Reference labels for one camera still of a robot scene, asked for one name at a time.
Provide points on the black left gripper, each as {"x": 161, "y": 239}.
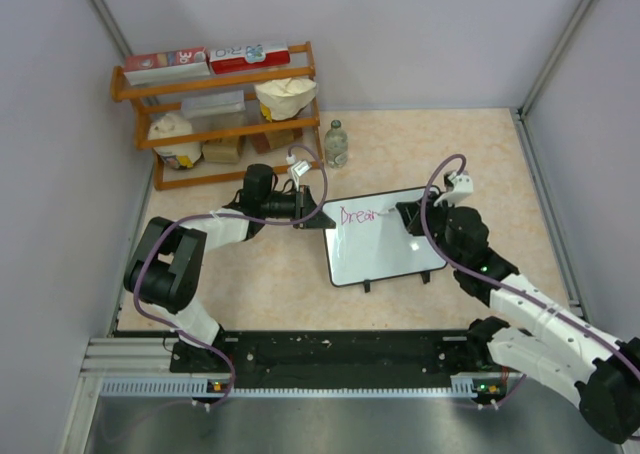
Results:
{"x": 303, "y": 202}

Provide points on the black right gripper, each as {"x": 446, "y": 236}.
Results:
{"x": 412, "y": 216}

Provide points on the magenta capped marker pen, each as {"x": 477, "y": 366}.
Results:
{"x": 387, "y": 211}

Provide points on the black framed whiteboard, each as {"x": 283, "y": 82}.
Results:
{"x": 365, "y": 247}

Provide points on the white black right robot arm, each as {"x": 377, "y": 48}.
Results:
{"x": 594, "y": 371}

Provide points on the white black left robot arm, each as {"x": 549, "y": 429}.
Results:
{"x": 164, "y": 271}

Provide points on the clear glass bottle green cap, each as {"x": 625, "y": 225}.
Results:
{"x": 336, "y": 145}

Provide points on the orange wooden shelf rack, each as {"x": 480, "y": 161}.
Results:
{"x": 177, "y": 146}

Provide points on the tan cardboard box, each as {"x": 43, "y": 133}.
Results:
{"x": 226, "y": 150}

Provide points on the cream paper bag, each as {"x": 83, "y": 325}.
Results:
{"x": 283, "y": 99}

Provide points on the clear plastic container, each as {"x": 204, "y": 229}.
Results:
{"x": 216, "y": 111}

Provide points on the red white box right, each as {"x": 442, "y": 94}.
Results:
{"x": 249, "y": 57}

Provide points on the red white box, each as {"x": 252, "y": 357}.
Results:
{"x": 249, "y": 57}
{"x": 167, "y": 66}

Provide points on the red white box left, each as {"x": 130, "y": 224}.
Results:
{"x": 167, "y": 66}

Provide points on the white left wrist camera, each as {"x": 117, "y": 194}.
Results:
{"x": 298, "y": 169}

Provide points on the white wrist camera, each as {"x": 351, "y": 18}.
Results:
{"x": 298, "y": 169}
{"x": 458, "y": 187}

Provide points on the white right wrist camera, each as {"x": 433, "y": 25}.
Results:
{"x": 458, "y": 187}

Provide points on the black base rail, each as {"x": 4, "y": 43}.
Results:
{"x": 352, "y": 359}

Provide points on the grey slotted cable duct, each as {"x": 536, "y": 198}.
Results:
{"x": 459, "y": 387}

